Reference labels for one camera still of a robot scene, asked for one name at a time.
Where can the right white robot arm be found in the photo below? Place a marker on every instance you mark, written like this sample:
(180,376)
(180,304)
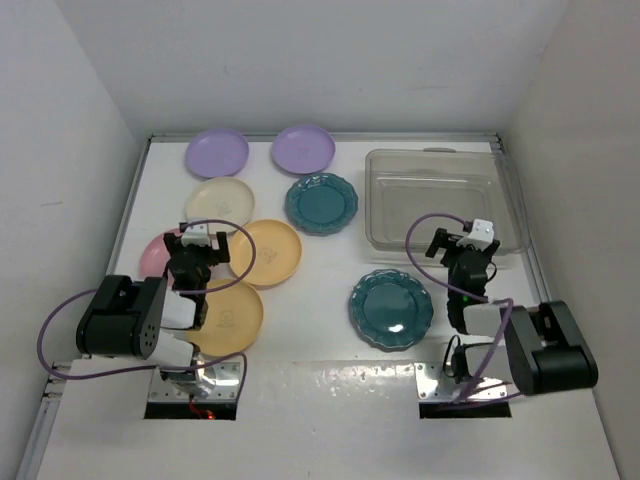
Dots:
(545,348)

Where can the purple plate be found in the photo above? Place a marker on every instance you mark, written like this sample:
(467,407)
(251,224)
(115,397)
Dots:
(216,153)
(303,149)

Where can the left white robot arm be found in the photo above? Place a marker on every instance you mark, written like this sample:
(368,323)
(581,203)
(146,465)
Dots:
(134,319)

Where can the teal scalloped plate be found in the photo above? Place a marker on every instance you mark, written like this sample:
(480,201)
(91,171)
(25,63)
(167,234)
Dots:
(321,204)
(390,309)

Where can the near yellow plate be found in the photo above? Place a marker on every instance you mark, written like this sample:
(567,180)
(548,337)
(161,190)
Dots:
(232,323)

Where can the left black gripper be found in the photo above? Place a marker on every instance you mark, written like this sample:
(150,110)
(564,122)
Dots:
(175,244)

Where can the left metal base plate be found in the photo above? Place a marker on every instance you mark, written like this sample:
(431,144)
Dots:
(218,383)

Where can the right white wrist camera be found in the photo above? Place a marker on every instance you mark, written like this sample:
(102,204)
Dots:
(478,234)

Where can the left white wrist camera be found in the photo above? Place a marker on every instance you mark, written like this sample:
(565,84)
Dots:
(196,235)

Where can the metal base plate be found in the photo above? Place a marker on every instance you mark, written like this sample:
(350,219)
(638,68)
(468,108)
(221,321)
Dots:
(218,383)
(434,387)

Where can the far yellow plate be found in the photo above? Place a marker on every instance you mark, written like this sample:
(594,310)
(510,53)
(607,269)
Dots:
(278,252)

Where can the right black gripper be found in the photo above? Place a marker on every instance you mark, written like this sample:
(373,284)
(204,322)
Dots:
(440,240)

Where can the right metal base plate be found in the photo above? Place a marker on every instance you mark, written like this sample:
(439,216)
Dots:
(434,387)

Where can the yellow plate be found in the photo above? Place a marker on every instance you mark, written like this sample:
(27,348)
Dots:
(278,252)
(232,323)

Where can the clear plastic bin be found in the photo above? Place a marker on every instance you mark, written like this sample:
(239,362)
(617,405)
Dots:
(403,185)

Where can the left purple plate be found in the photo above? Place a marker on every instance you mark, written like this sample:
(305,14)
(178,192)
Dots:
(216,153)

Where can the cream plate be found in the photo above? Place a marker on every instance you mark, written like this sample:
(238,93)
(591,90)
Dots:
(224,198)

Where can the pink plate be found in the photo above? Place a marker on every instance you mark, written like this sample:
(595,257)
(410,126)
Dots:
(154,258)

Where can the right purple plate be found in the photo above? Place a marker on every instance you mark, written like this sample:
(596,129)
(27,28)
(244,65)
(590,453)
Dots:
(303,149)

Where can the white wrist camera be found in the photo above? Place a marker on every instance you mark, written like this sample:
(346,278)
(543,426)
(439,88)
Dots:
(196,235)
(478,234)

